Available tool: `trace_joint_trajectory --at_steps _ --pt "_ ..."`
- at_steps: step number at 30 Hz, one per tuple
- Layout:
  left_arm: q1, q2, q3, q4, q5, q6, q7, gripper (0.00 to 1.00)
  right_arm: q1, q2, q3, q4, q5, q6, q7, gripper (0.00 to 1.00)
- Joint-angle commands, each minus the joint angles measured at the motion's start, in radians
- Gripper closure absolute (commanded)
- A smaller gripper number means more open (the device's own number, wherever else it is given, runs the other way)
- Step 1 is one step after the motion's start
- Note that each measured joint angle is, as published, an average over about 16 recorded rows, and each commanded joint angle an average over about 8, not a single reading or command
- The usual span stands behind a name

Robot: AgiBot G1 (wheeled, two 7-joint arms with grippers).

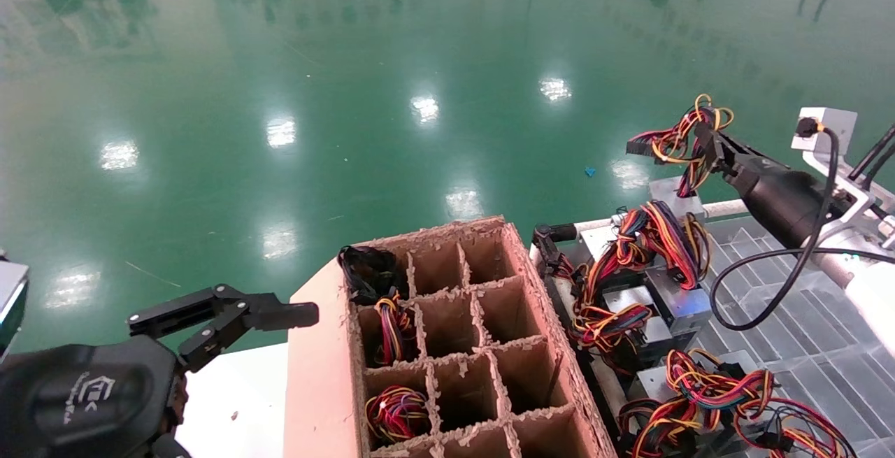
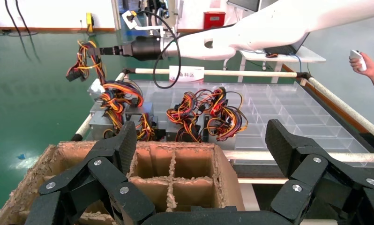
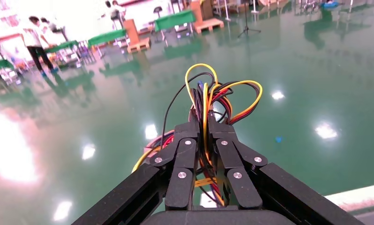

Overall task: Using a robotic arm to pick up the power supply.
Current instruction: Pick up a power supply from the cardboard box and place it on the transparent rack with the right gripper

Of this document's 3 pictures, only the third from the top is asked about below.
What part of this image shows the blue object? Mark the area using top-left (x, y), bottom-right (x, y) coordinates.
top-left (320, 0), bottom-right (340, 9)

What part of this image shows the grey power supply with wires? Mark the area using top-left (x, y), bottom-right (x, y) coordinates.
top-left (131, 63), bottom-right (263, 208)

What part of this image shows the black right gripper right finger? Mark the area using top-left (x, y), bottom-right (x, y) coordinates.
top-left (207, 110), bottom-right (269, 210)

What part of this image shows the black tripod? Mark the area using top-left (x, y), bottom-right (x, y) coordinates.
top-left (237, 0), bottom-right (262, 39)

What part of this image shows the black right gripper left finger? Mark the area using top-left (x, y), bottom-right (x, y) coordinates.
top-left (149, 108), bottom-right (201, 211)

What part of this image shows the wooden pallet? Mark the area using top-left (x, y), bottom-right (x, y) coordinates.
top-left (126, 37), bottom-right (152, 54)
top-left (193, 18), bottom-right (225, 34)

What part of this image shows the person in white shirt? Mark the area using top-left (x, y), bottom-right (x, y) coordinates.
top-left (105, 0), bottom-right (127, 21)
top-left (21, 15), bottom-right (60, 78)
top-left (39, 17), bottom-right (67, 34)

